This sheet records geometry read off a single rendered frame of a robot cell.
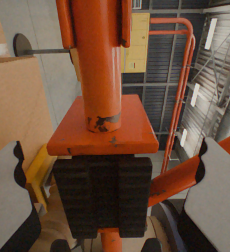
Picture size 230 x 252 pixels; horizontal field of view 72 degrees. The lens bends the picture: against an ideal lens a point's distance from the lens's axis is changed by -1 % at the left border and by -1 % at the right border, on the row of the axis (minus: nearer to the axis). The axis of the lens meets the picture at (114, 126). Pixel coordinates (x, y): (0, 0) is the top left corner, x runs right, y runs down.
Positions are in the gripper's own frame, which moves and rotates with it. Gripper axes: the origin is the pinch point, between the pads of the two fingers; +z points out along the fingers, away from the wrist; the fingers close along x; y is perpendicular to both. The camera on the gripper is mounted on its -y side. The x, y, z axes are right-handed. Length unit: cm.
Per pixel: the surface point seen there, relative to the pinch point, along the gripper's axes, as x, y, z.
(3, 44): -54, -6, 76
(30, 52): -99, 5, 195
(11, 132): -13.5, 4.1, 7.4
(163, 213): 7.8, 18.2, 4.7
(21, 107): -13.5, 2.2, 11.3
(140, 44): 109, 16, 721
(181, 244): 8.4, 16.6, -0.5
